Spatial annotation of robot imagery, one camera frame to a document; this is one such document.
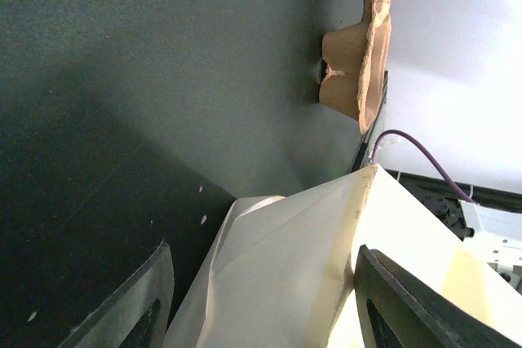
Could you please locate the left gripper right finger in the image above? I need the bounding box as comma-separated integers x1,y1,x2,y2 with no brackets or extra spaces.
354,245,519,347

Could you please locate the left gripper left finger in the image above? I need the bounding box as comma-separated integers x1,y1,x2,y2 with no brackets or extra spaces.
60,241,175,347

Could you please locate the brown paper bag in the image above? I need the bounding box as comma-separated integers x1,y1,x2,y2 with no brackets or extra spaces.
164,165,521,347

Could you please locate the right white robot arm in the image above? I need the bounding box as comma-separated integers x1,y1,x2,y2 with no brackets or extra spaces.
460,201,521,293

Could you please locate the black mounting rail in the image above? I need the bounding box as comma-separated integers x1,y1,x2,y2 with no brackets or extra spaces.
350,70,522,243

